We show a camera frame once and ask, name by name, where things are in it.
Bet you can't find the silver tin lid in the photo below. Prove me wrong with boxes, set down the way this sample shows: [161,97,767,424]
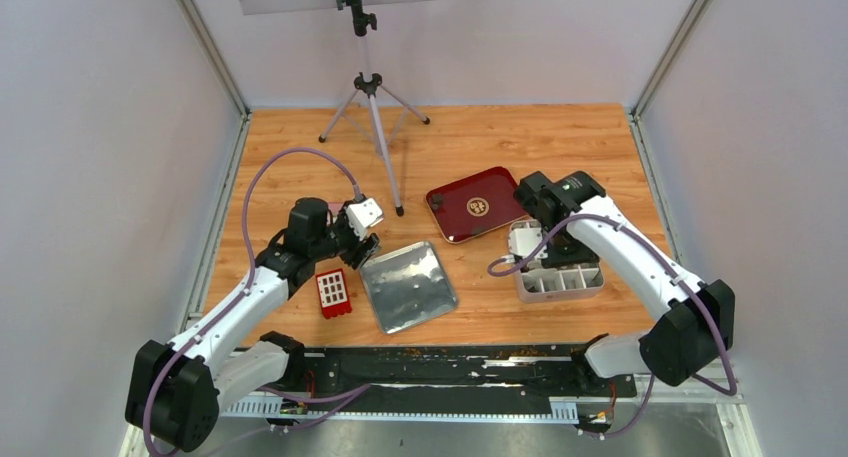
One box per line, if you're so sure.
[360,241,459,335]

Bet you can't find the red small box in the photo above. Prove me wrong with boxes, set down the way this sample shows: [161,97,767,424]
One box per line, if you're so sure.
[315,268,353,320]

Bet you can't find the grey tripod stand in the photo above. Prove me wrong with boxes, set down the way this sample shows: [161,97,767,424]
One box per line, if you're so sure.
[318,0,431,217]

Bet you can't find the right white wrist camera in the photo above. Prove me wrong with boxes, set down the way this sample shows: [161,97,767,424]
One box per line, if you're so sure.
[507,219,545,261]

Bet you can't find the silver compartment tin box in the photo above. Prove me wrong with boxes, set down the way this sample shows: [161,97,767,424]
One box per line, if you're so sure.
[509,249,605,304]

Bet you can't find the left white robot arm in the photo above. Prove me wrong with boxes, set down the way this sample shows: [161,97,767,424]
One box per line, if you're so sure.
[125,196,384,452]

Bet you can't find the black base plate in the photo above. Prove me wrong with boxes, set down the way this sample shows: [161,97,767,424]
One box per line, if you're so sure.
[269,344,637,415]

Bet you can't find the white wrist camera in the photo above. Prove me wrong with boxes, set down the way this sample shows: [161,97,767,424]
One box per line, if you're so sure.
[507,219,545,261]
[342,198,384,240]

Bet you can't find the red lacquer tray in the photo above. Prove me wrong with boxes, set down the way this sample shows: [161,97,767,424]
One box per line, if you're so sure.
[425,166,526,244]

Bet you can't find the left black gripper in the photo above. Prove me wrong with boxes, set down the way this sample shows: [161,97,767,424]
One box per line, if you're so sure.
[311,200,382,270]

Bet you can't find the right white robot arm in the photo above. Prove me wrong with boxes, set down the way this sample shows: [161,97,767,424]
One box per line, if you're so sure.
[507,171,735,395]

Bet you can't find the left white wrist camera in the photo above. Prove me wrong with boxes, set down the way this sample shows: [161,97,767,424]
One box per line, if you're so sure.
[342,198,384,240]

